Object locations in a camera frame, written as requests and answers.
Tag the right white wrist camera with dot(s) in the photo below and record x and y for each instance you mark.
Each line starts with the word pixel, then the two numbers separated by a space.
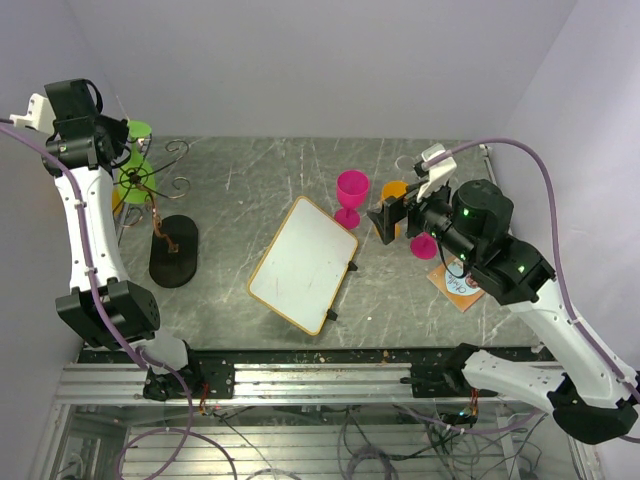
pixel 433 176

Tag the pink wine glass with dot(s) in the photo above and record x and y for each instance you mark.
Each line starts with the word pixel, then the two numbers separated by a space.
pixel 424 246
pixel 352 187

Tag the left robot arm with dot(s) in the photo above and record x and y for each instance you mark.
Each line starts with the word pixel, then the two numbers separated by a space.
pixel 103 306

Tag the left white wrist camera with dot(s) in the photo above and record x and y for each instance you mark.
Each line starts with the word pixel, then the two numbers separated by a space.
pixel 39 115

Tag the green wine glass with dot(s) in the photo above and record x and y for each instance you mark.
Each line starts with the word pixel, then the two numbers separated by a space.
pixel 138 169

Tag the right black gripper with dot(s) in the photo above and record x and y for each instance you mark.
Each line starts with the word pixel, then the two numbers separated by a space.
pixel 387 215

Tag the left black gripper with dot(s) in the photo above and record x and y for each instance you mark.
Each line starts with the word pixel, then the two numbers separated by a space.
pixel 121 129

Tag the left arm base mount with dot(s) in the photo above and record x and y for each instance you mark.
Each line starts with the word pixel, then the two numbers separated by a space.
pixel 206 376

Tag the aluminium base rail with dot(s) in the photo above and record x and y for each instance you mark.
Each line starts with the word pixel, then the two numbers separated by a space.
pixel 259 384

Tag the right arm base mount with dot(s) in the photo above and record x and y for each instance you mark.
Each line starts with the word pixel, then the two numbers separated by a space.
pixel 436 372

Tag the black wine glass rack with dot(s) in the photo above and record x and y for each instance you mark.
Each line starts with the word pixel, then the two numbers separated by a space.
pixel 173 257

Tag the orange wine glass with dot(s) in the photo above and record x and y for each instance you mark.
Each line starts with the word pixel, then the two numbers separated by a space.
pixel 117 203
pixel 393 188

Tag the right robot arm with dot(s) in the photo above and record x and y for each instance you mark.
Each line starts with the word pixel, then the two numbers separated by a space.
pixel 593 398

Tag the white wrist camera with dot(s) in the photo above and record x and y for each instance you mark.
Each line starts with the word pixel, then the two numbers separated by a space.
pixel 433 176
pixel 39 115

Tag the clear wine glass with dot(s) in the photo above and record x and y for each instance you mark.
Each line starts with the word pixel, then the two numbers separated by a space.
pixel 405 165

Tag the orange framed whiteboard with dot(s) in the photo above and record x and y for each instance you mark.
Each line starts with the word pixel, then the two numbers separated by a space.
pixel 302 270

